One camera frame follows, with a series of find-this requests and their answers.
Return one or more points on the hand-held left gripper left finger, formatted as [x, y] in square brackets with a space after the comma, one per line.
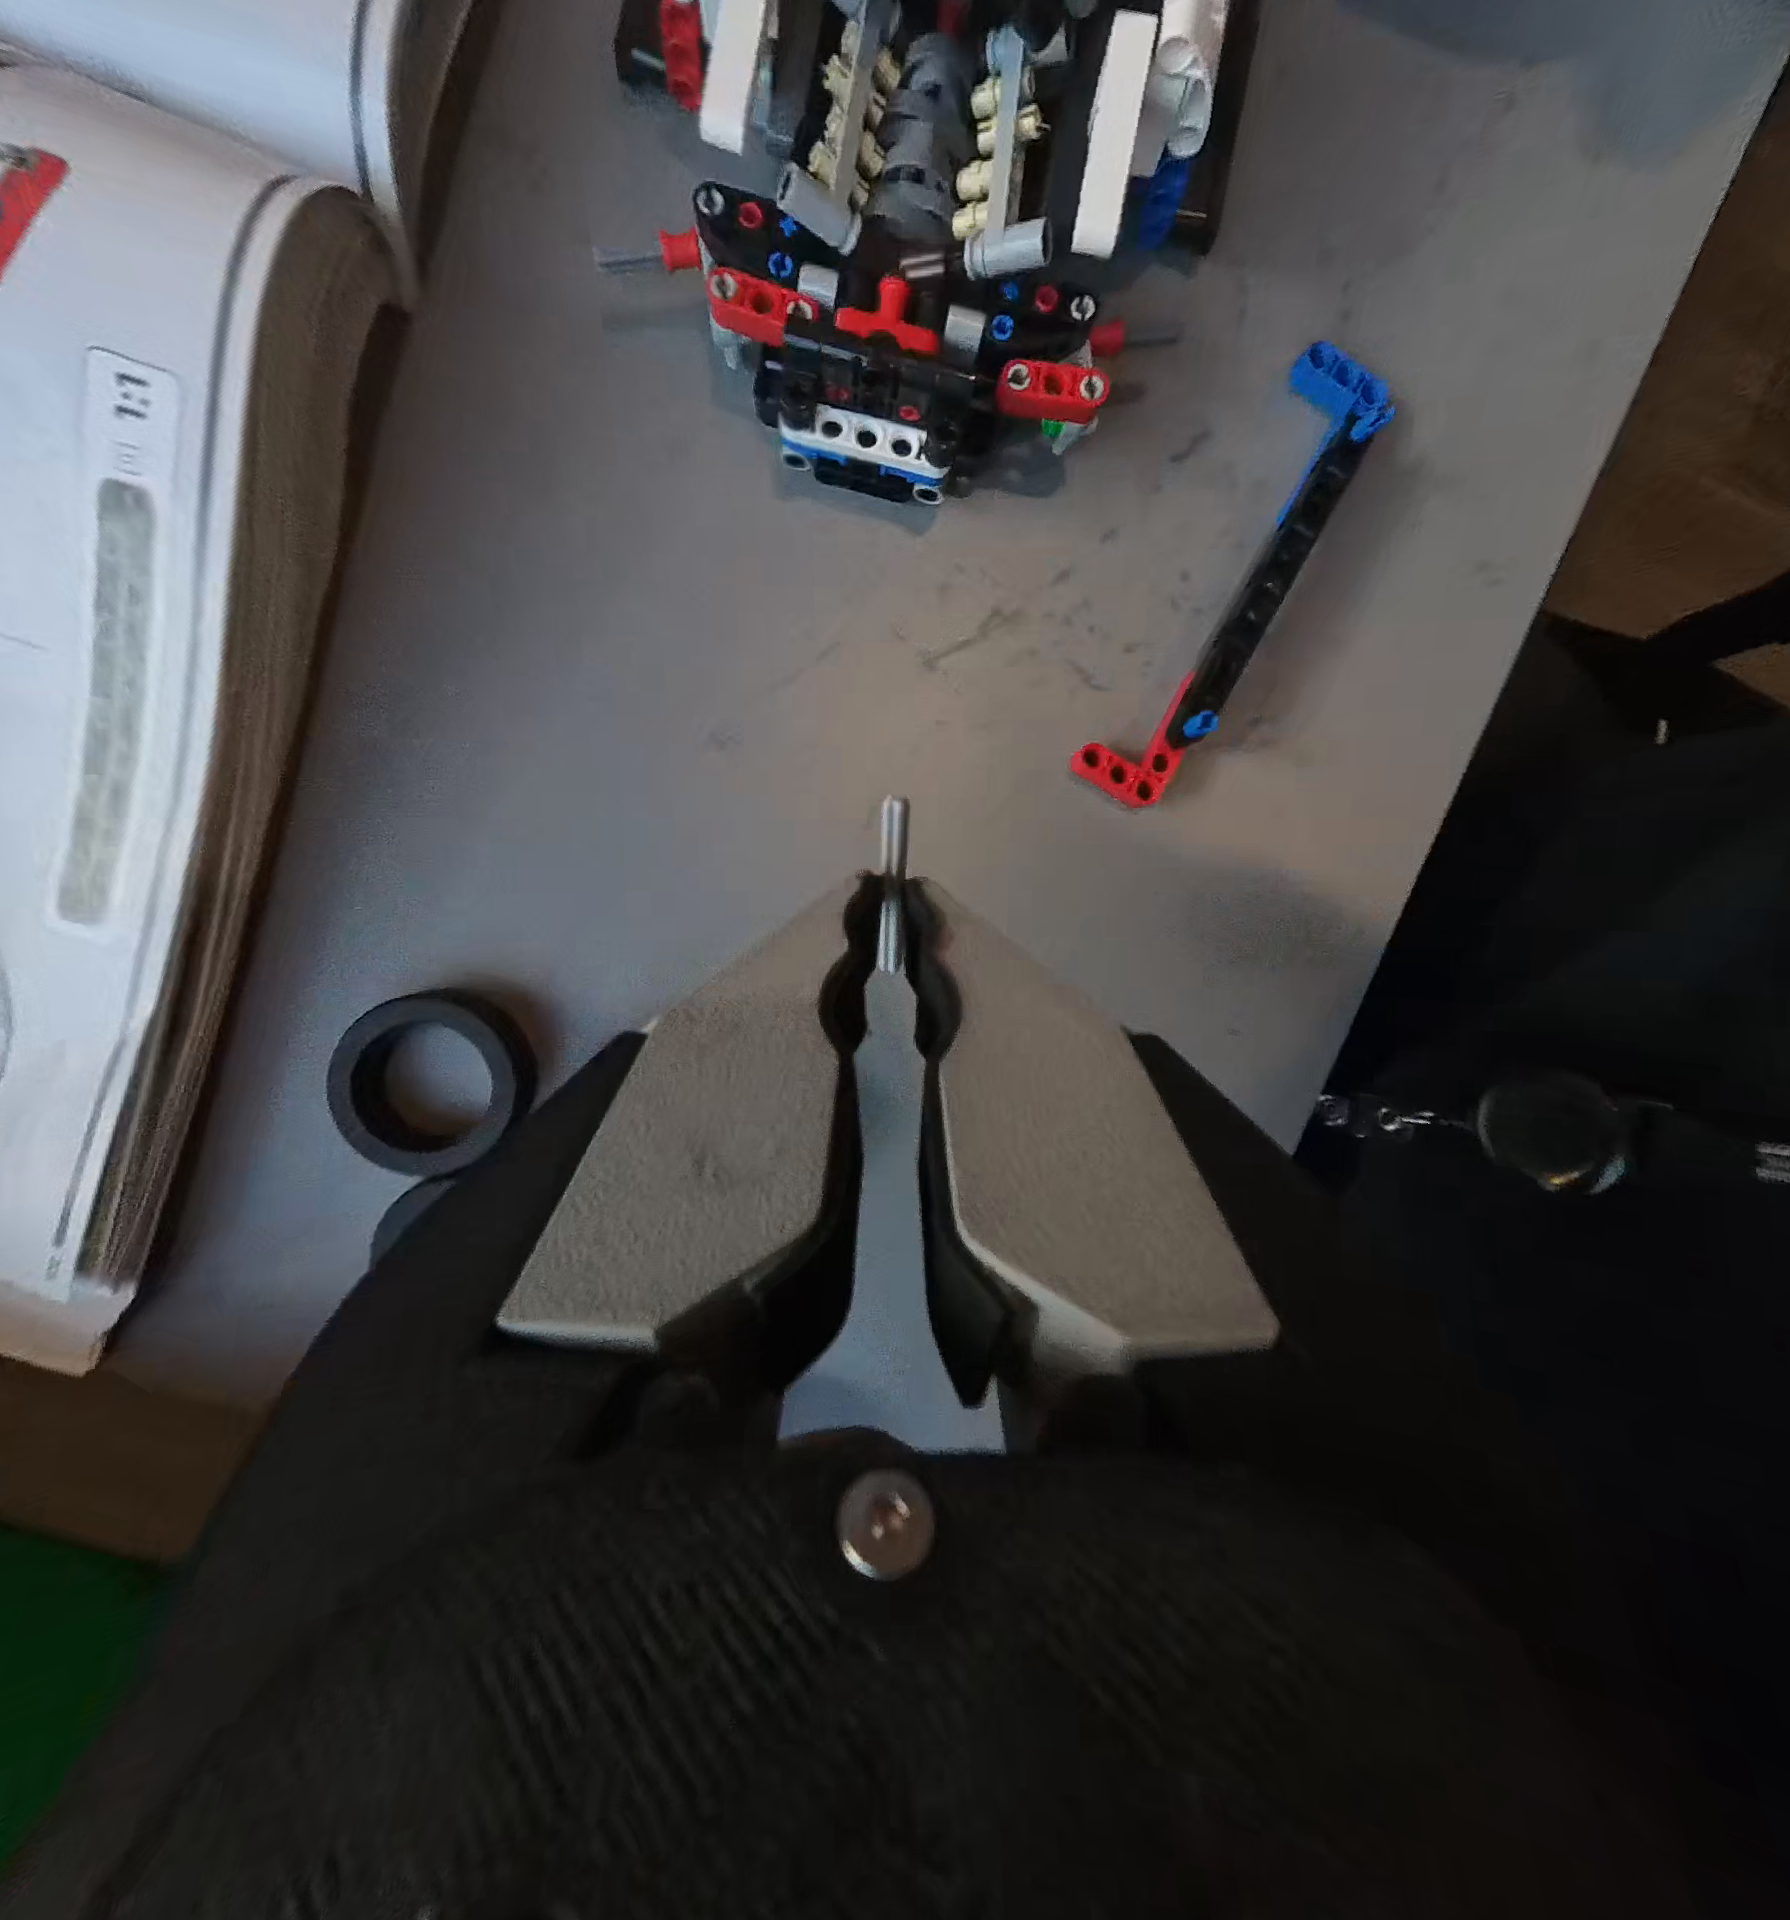
[686, 1172]

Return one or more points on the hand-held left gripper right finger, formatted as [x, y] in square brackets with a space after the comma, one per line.
[1092, 1186]

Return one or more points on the grey axle rod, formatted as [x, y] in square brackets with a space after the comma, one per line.
[895, 840]

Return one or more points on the red angled brick beam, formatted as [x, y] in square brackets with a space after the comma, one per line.
[1135, 772]

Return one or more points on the long black brick beam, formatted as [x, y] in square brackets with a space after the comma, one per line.
[1284, 556]

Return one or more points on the blue angled brick beam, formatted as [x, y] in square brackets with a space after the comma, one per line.
[1340, 385]

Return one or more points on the green plastic bin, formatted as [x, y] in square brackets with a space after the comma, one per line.
[10, 1727]

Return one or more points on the toy brick race car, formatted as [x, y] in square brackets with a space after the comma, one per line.
[895, 223]

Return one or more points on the black rubber toy tyre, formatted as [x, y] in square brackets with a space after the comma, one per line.
[369, 1113]

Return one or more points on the round black badge reel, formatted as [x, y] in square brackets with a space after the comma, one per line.
[1552, 1132]

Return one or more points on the person's black jacket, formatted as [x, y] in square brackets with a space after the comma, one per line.
[1660, 934]

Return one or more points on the open building instruction booklet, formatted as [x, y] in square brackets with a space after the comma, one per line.
[84, 674]

